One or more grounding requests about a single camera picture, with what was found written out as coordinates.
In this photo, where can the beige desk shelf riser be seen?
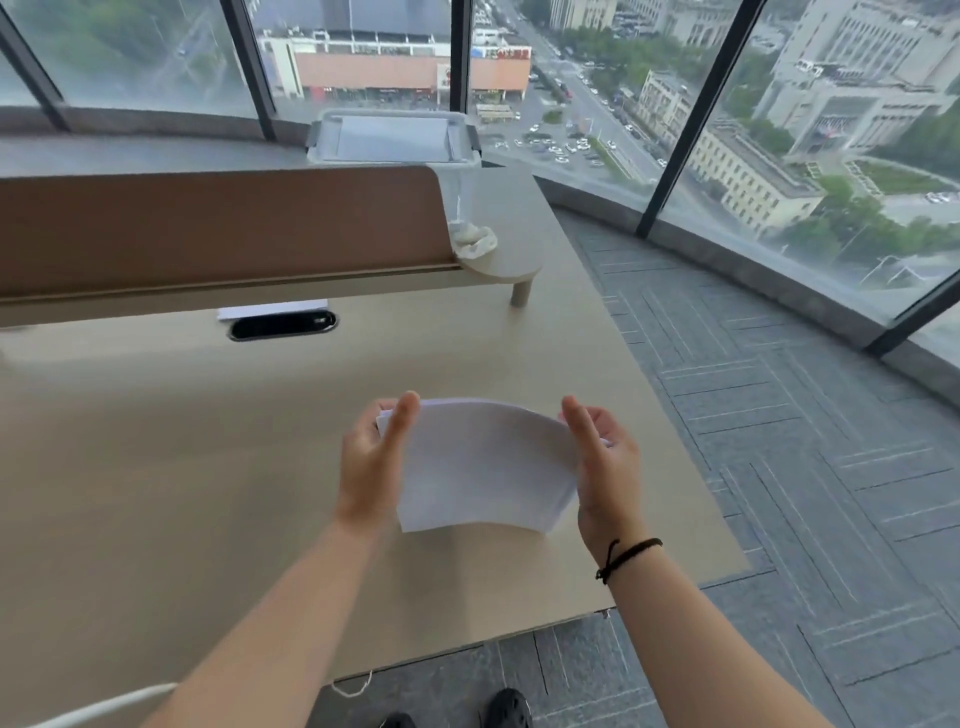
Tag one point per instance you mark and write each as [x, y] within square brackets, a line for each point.
[502, 262]

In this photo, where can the pile of white papers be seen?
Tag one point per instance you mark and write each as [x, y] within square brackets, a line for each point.
[487, 465]

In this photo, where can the white grommet lid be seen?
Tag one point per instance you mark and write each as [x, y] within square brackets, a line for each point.
[270, 309]

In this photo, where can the person's right hand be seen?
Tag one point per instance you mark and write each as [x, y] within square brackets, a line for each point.
[611, 487]

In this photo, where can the beige wooden table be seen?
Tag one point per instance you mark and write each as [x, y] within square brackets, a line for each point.
[150, 487]

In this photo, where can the black window mullion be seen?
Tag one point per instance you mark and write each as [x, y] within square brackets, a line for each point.
[251, 75]
[460, 52]
[915, 319]
[701, 112]
[34, 75]

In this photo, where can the brown desk partition panel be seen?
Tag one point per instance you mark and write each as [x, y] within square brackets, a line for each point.
[225, 225]

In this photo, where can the person's left forearm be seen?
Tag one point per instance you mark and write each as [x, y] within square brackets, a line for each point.
[285, 637]

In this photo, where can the clear plastic storage box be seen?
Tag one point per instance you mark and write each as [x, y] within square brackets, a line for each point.
[390, 139]

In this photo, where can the person's left hand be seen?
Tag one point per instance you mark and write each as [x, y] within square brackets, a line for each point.
[371, 472]

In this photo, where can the white crumpled cloth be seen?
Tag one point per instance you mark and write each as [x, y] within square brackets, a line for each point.
[472, 241]

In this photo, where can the person's right forearm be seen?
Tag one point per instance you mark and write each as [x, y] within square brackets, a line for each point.
[690, 652]

